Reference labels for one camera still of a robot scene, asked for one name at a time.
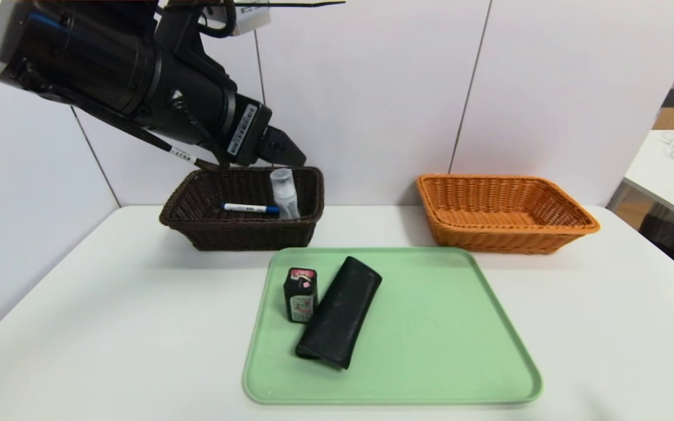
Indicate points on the black soft glasses case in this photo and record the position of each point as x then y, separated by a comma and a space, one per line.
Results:
337, 318

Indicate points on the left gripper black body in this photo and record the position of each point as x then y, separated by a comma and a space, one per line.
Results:
97, 58

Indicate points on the small black drink carton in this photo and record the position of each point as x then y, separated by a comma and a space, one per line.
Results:
301, 298

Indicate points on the white side table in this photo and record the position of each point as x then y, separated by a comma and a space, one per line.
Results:
664, 175

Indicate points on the white plastic bottle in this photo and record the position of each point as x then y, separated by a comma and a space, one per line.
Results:
285, 196

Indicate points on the dark brown wicker basket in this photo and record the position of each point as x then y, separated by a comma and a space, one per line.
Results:
220, 231

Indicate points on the orange wicker basket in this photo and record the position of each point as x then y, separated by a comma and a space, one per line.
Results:
489, 234

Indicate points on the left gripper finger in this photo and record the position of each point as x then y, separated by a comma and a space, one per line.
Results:
281, 149

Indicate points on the blue capped white marker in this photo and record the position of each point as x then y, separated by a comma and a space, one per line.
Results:
249, 208

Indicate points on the light green plastic tray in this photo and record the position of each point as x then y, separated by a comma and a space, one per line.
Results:
448, 351

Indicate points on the dark grey box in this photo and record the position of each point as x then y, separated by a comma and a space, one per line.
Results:
673, 98

